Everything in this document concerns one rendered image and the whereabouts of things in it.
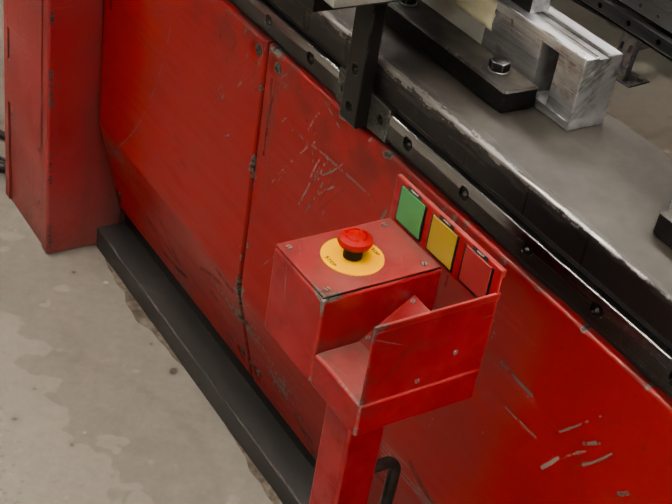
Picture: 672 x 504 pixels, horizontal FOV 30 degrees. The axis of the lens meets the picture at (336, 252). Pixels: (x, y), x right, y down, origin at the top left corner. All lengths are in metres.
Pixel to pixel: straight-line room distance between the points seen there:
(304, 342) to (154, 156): 0.98
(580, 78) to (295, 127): 0.49
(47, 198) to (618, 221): 1.48
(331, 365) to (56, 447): 0.97
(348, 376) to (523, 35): 0.49
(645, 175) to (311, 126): 0.52
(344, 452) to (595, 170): 0.44
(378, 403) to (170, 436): 0.99
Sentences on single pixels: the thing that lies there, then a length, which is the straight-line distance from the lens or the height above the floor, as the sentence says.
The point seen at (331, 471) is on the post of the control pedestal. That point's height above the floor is 0.50.
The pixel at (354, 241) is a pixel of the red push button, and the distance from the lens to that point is 1.36.
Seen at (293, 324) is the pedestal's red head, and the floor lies 0.71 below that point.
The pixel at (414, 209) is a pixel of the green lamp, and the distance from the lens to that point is 1.42.
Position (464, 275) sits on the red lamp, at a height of 0.80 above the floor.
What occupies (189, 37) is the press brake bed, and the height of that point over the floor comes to 0.66.
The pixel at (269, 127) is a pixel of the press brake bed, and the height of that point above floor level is 0.64.
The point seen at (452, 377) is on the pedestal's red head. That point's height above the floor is 0.70.
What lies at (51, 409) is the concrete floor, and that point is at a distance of 2.31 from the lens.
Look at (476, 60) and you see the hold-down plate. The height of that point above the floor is 0.90.
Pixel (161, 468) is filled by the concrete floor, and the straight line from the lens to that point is 2.21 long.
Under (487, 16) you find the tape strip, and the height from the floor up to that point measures 0.94.
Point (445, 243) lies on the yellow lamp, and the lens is 1.38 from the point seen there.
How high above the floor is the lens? 1.57
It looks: 35 degrees down
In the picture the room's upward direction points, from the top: 10 degrees clockwise
